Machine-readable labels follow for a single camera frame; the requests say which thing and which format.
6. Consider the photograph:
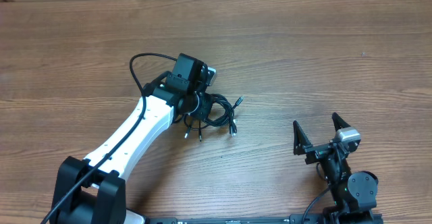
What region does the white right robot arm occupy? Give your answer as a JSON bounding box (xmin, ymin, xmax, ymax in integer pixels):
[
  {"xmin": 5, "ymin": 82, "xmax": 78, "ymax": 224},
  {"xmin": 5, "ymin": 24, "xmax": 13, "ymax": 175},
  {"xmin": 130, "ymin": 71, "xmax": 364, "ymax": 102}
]
[{"xmin": 289, "ymin": 112, "xmax": 383, "ymax": 224}]

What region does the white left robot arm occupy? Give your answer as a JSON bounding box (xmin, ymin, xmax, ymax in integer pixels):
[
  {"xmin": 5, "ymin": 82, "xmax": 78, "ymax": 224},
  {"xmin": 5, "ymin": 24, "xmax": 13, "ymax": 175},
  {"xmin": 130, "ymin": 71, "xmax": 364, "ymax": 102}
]
[{"xmin": 43, "ymin": 53, "xmax": 217, "ymax": 223}]

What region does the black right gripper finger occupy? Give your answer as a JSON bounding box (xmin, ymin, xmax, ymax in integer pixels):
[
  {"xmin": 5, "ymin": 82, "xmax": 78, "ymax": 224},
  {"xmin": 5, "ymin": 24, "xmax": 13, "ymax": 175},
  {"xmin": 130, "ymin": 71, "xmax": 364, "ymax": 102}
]
[
  {"xmin": 293, "ymin": 121, "xmax": 313, "ymax": 155},
  {"xmin": 331, "ymin": 112, "xmax": 350, "ymax": 131}
]

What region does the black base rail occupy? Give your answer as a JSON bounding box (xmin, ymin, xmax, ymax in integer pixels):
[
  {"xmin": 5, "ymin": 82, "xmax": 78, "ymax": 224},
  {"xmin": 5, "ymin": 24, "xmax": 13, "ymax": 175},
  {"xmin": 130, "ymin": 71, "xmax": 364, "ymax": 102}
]
[{"xmin": 144, "ymin": 213, "xmax": 384, "ymax": 224}]

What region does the black cable bundle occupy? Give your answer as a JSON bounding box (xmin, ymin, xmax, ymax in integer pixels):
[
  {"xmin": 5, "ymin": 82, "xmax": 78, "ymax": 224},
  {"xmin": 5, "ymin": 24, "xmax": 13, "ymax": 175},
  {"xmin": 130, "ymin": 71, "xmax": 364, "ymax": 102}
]
[{"xmin": 184, "ymin": 93, "xmax": 244, "ymax": 142}]

